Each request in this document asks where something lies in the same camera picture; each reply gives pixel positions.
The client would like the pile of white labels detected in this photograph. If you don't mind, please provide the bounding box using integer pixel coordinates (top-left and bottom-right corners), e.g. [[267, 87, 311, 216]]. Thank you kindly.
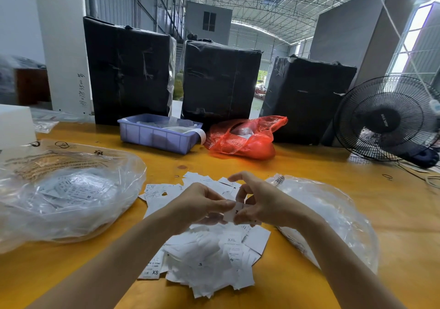
[[137, 171, 272, 299]]

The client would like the large clear bag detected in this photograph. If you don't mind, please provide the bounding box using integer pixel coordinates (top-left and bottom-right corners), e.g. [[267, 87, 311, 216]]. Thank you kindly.
[[0, 140, 147, 253]]

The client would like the clear plastic bag black print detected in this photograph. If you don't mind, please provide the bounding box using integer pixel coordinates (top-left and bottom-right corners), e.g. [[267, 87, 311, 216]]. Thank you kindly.
[[267, 173, 380, 273]]

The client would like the white foam box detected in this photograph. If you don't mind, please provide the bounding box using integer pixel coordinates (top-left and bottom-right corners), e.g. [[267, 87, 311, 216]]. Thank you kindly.
[[0, 104, 37, 150]]

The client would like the white pillar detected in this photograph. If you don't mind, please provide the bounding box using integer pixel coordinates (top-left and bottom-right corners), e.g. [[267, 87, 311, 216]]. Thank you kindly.
[[31, 0, 94, 117]]

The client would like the person's right forearm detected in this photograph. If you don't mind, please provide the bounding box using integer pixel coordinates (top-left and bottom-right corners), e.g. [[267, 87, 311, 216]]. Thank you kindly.
[[289, 209, 407, 309]]

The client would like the person's left hand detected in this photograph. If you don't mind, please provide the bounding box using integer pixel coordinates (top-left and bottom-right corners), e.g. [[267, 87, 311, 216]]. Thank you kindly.
[[165, 182, 237, 235]]

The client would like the blue plastic bin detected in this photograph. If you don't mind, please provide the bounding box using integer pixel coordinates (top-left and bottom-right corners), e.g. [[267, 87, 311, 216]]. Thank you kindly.
[[117, 113, 206, 155]]

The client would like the person's right hand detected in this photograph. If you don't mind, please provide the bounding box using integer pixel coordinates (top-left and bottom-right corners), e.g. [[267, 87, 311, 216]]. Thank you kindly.
[[228, 171, 312, 231]]

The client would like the bundle of cables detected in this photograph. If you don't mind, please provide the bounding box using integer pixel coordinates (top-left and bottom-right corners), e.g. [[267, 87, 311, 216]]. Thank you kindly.
[[402, 160, 440, 189]]

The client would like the brown wooden cabinet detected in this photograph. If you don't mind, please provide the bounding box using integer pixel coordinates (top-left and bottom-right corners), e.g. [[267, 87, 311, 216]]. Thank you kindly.
[[15, 68, 50, 106]]

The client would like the white paper label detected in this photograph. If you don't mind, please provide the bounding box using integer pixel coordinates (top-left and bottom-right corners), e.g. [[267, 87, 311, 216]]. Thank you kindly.
[[223, 199, 246, 225]]

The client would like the large black wrapped bale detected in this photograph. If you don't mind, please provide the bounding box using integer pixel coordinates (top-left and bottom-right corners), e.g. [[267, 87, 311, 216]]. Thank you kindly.
[[181, 40, 263, 128], [260, 56, 358, 146], [83, 16, 177, 126]]

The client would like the black table fan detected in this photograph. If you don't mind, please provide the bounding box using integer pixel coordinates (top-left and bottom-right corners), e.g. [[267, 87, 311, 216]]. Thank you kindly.
[[334, 74, 440, 169]]

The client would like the grey cabin with window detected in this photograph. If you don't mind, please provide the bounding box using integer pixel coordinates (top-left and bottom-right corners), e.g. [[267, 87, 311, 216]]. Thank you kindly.
[[183, 2, 233, 45]]

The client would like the red plastic bag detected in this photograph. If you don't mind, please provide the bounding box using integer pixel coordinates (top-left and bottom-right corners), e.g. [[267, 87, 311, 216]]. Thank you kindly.
[[204, 116, 289, 161]]

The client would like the person's left forearm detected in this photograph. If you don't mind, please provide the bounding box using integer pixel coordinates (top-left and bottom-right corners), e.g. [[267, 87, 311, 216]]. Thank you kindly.
[[27, 212, 190, 309]]

